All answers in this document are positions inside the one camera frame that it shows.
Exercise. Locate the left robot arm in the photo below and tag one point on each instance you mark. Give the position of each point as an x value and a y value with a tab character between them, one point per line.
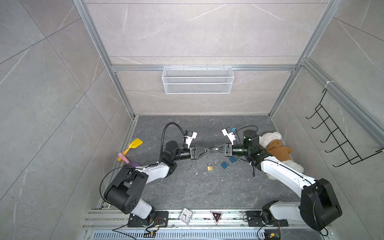
125	190

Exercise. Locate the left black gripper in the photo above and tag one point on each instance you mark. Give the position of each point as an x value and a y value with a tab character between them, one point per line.
194	155

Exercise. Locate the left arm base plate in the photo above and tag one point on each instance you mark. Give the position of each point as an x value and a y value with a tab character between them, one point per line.
154	219

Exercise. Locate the red triangle warning sign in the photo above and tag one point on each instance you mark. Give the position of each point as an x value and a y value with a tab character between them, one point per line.
217	216

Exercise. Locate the brass padlock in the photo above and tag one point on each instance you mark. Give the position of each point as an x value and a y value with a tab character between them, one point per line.
210	167

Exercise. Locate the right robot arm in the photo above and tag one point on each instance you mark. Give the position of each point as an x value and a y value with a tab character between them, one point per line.
318	206

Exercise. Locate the small white clock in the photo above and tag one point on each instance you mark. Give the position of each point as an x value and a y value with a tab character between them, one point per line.
186	215

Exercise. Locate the black wire hook rack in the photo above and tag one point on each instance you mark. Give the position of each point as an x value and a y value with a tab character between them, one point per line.
341	140

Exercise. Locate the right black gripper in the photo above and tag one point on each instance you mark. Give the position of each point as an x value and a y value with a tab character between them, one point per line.
226	149

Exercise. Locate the pink purple toy shovel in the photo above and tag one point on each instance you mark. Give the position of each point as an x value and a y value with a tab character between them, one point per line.
122	157

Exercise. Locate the yellow toy shovel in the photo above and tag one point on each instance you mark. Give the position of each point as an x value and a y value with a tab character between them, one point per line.
133	145

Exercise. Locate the white teddy bear brown hoodie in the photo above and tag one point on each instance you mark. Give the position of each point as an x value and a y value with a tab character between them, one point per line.
272	143

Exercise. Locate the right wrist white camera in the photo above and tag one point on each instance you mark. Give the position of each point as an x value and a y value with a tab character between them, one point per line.
230	133

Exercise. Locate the wrist white camera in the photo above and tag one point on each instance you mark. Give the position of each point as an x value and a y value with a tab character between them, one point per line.
188	138
230	133

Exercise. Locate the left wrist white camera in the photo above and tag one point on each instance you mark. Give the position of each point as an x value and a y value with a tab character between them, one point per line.
188	138

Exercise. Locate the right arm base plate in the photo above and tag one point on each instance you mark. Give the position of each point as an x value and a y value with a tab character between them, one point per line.
260	218

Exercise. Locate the white wire mesh basket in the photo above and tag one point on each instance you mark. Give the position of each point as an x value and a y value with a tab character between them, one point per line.
197	80

